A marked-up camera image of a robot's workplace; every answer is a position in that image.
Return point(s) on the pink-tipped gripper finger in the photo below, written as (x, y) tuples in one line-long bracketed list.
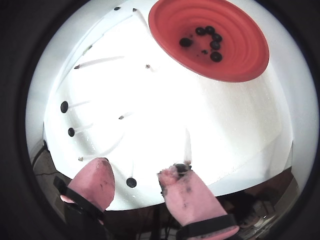
[(95, 185), (192, 200)]

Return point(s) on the red collapsible cup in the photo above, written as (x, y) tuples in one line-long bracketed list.
[(237, 62)]

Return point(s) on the white foam board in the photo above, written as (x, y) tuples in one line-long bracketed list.
[(175, 112)]

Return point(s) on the tall beige wooden stick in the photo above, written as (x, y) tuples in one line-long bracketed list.
[(141, 17)]

